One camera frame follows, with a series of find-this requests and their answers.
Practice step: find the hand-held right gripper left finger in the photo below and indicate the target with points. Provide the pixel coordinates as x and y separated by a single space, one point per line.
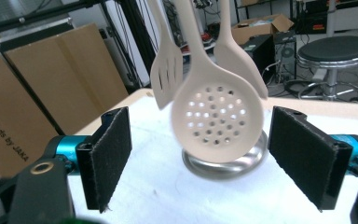
112 155

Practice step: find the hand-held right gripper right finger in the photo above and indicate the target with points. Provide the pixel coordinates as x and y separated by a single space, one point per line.
304 155

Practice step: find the steel utensil stand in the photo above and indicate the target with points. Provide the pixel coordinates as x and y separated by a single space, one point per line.
223 171

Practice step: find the beige skimmer spoon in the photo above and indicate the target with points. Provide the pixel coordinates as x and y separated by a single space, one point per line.
199 77

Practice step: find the beige slotted spatula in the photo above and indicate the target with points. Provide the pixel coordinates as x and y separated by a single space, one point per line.
167 49

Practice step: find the beige solid spatula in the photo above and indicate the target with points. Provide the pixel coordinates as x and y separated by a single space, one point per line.
233 56

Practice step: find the cardboard boxes on left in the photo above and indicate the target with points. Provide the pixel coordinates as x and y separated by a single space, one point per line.
74 77

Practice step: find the black round stool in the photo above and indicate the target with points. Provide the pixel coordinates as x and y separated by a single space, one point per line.
335 49

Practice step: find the black computer tower green sticker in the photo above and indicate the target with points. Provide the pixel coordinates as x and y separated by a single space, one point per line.
262 51

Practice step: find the printed cardboard sheet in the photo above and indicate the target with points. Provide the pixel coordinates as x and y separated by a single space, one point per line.
6 109

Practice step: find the open cardboard box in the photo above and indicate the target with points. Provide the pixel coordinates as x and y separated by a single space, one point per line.
261 31

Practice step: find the black device orange label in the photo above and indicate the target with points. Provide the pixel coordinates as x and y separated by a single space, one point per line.
310 21

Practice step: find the white stand pole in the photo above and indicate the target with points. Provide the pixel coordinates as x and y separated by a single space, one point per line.
332 18

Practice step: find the grey metal-edged case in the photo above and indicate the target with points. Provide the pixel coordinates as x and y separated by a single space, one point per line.
18 34

